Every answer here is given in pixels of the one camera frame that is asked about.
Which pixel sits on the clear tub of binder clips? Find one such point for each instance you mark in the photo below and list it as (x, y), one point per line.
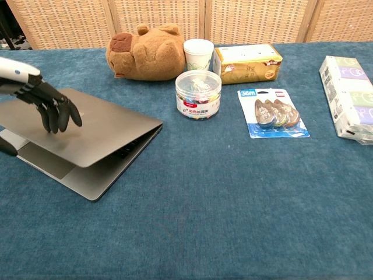
(198, 96)

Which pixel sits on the white paper cup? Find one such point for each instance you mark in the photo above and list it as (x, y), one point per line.
(198, 55)

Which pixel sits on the carabiner blister pack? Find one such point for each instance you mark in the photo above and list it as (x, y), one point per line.
(274, 116)

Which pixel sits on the golden tissue box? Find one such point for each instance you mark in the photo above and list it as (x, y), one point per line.
(250, 65)

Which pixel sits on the wicker folding screen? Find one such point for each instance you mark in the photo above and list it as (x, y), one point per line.
(247, 20)

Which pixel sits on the blue table mat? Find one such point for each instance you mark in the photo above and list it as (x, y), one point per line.
(218, 204)

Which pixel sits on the brown capybara plush toy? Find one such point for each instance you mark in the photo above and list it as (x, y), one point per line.
(148, 55)

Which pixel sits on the left black-fingered silver robot hand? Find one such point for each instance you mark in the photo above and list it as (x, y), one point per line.
(43, 93)

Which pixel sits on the silver laptop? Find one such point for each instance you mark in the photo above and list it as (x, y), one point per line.
(102, 137)

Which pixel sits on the wrapped pocket tissue multipack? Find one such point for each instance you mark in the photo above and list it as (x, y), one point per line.
(349, 93)

